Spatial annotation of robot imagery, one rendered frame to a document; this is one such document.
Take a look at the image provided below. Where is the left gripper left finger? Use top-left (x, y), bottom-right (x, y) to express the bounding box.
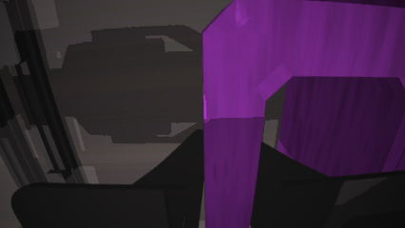
top-left (11, 129), bottom-right (204, 228)

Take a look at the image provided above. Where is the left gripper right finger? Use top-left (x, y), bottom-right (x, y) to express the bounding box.
top-left (250, 142), bottom-right (405, 228)

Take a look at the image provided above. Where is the purple maze board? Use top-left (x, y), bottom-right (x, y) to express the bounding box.
top-left (202, 0), bottom-right (405, 228)

